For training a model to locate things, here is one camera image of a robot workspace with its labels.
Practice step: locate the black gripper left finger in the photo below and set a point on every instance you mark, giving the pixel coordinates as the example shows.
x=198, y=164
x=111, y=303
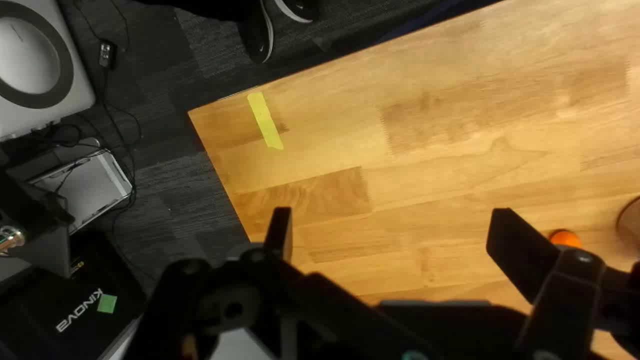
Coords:
x=220, y=307

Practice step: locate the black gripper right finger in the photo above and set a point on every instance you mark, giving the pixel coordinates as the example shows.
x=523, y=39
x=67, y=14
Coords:
x=567, y=292

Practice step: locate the orange rubber duck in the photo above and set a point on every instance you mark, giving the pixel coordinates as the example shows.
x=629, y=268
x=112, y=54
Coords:
x=565, y=237

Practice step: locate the green square sticker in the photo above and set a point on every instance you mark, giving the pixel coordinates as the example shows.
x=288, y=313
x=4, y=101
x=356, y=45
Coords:
x=106, y=305

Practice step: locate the black Kinova case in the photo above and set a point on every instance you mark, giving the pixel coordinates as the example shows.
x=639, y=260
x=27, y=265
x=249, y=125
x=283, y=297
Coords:
x=60, y=321

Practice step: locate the silver metal box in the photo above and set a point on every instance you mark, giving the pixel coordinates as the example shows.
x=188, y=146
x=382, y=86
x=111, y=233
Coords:
x=91, y=187

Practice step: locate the yellow tape strip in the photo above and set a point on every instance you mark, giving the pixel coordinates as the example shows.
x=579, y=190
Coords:
x=264, y=121

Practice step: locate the small black adapter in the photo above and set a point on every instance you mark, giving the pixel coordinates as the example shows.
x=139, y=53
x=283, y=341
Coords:
x=106, y=53

